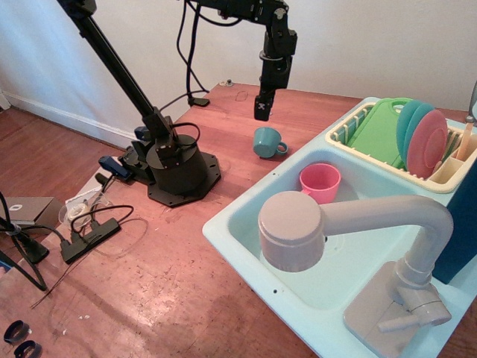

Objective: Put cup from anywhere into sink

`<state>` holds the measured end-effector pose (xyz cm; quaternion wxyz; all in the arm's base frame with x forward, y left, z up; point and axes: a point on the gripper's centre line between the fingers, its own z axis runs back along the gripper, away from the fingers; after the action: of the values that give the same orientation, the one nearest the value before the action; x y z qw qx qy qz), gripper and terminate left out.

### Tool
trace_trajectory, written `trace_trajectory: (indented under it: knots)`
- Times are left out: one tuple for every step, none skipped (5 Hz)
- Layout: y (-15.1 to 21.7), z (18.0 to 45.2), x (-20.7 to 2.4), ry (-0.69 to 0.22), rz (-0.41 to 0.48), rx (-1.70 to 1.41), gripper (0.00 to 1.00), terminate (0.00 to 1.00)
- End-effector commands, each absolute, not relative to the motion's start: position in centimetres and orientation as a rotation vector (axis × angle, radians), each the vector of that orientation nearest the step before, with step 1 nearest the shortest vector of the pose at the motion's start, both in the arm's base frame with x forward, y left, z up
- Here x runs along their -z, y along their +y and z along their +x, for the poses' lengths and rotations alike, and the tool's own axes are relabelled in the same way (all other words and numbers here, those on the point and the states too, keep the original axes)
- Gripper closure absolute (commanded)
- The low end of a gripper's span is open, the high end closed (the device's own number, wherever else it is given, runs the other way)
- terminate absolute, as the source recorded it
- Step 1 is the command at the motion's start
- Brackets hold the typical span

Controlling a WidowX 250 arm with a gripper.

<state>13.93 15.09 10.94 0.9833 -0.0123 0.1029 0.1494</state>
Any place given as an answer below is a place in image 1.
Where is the pink plate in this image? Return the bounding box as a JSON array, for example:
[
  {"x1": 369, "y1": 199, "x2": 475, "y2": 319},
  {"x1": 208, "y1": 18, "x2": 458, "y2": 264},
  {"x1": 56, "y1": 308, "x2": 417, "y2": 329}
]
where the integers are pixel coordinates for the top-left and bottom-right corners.
[{"x1": 406, "y1": 110, "x2": 448, "y2": 179}]

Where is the light blue toy sink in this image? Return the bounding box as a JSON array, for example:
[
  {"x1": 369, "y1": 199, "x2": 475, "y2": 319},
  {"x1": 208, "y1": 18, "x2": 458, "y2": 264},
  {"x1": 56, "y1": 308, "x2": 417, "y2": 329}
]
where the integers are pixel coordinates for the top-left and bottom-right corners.
[{"x1": 203, "y1": 98, "x2": 476, "y2": 357}]

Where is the black power adapter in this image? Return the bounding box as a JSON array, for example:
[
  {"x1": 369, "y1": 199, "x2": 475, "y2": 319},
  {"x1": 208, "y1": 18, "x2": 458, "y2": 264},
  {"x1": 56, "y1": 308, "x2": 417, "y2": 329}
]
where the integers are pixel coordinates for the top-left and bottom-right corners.
[{"x1": 13, "y1": 234, "x2": 49, "y2": 264}]

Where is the grey cardboard box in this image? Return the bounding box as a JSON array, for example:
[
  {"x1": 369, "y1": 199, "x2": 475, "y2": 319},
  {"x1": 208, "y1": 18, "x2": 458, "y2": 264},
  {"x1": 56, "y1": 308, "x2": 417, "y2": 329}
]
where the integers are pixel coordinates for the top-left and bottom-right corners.
[{"x1": 5, "y1": 197, "x2": 63, "y2": 234}]

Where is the teal plate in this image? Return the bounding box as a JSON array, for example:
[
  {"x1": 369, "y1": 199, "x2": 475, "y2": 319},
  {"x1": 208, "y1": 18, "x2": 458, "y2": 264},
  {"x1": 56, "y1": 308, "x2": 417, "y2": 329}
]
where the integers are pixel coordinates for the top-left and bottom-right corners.
[{"x1": 396, "y1": 100, "x2": 434, "y2": 163}]

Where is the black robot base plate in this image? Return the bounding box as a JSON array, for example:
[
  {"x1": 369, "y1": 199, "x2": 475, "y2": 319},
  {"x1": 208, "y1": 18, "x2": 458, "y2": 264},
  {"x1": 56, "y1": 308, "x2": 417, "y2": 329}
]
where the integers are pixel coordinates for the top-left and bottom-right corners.
[{"x1": 130, "y1": 151, "x2": 221, "y2": 207}]

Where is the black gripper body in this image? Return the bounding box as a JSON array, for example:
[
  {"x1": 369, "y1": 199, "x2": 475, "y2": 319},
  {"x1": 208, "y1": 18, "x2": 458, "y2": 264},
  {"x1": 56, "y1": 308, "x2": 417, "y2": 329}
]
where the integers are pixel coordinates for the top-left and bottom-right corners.
[{"x1": 259, "y1": 51, "x2": 291, "y2": 98}]

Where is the green cutting board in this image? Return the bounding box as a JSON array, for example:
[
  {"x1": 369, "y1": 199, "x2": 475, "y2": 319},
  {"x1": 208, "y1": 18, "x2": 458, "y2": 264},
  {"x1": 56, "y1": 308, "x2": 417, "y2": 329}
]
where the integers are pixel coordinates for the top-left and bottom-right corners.
[{"x1": 347, "y1": 98, "x2": 411, "y2": 169}]

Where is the cream dish rack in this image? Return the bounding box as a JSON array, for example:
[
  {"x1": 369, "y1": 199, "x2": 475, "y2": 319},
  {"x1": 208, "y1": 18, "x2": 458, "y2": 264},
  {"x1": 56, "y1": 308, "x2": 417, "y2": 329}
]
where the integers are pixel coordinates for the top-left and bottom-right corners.
[{"x1": 325, "y1": 98, "x2": 476, "y2": 193}]

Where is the teal cup with handle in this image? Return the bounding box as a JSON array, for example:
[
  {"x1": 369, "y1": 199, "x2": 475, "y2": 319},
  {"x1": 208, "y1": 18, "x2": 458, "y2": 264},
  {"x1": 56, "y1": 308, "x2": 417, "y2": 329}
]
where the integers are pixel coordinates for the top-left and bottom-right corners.
[{"x1": 253, "y1": 127, "x2": 288, "y2": 158}]

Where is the black USB hub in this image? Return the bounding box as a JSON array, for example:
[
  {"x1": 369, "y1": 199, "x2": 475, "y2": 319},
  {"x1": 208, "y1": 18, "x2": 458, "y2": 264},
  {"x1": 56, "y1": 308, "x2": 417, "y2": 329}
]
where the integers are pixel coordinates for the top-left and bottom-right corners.
[{"x1": 60, "y1": 218, "x2": 121, "y2": 264}]

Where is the wooden utensil in rack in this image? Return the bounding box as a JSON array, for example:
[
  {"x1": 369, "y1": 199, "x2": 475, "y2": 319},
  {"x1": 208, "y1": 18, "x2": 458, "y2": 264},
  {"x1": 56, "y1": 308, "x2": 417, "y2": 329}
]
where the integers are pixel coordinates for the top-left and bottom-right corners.
[{"x1": 455, "y1": 114, "x2": 476, "y2": 160}]

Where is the black velcro strap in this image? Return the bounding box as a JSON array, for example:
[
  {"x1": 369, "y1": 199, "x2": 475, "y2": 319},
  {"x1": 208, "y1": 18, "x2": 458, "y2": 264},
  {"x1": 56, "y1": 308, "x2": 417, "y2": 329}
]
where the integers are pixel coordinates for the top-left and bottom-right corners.
[
  {"x1": 3, "y1": 319, "x2": 31, "y2": 345},
  {"x1": 13, "y1": 339, "x2": 43, "y2": 358}
]

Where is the black cable to wall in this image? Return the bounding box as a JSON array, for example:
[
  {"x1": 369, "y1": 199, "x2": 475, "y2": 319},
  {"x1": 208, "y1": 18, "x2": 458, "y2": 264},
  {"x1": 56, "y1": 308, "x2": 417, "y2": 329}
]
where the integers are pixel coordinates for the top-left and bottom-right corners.
[{"x1": 159, "y1": 0, "x2": 243, "y2": 110}]

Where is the grey toy faucet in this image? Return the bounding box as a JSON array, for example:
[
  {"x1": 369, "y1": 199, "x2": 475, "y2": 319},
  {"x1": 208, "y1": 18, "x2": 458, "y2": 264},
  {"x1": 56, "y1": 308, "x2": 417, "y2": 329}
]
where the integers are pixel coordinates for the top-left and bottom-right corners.
[{"x1": 257, "y1": 191, "x2": 453, "y2": 357}]

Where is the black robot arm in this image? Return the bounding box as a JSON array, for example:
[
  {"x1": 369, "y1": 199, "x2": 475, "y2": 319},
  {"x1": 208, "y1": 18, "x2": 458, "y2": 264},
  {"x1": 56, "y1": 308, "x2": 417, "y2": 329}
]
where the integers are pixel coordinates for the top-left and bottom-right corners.
[{"x1": 59, "y1": 1, "x2": 297, "y2": 196}]

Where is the pink plastic cup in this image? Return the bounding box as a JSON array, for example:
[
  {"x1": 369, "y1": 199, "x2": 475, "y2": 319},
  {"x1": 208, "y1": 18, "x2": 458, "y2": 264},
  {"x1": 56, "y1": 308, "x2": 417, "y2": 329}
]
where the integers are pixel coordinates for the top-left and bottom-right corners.
[{"x1": 299, "y1": 163, "x2": 341, "y2": 204}]

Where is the clear tape roll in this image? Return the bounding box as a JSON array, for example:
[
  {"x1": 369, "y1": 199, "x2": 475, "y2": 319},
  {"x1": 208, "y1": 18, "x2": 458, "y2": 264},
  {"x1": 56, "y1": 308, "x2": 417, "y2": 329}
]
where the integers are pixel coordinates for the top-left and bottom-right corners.
[{"x1": 58, "y1": 198, "x2": 94, "y2": 227}]

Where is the blue clamp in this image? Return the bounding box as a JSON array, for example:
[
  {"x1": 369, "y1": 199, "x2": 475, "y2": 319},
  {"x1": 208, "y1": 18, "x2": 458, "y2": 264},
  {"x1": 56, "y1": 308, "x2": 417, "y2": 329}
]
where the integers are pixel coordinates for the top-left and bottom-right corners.
[{"x1": 98, "y1": 156, "x2": 132, "y2": 180}]

